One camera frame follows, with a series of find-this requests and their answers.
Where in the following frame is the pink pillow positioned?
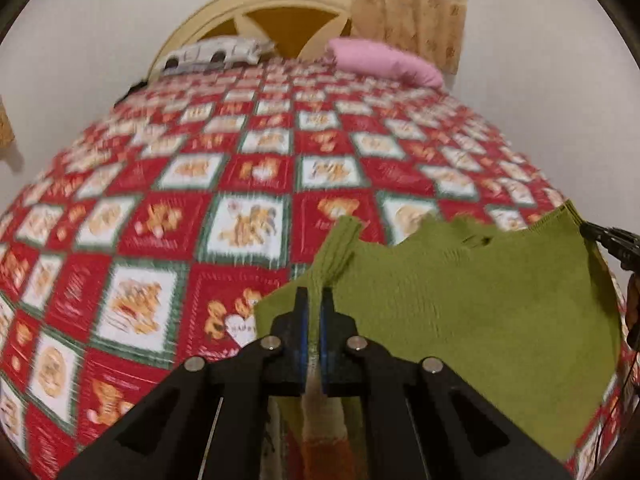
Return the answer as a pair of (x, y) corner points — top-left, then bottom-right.
(326, 37), (445, 88)

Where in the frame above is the green orange striped knit sweater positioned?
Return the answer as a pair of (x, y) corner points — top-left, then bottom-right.
(252, 200), (623, 480)

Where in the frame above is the red checked printed blanket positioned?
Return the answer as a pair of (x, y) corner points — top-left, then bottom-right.
(0, 55), (640, 480)

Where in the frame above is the white car print pillow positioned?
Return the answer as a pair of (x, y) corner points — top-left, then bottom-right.
(162, 36), (276, 72)

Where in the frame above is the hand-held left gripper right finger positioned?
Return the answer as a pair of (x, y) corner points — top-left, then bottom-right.
(320, 287), (573, 480)

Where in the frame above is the cream and brown bed headboard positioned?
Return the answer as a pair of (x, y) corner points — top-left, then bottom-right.
(147, 0), (357, 83)

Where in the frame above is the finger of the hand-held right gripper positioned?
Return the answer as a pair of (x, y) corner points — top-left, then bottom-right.
(579, 222), (640, 250)
(607, 242), (640, 272)

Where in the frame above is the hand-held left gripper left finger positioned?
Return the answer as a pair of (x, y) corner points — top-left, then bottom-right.
(57, 287), (311, 480)

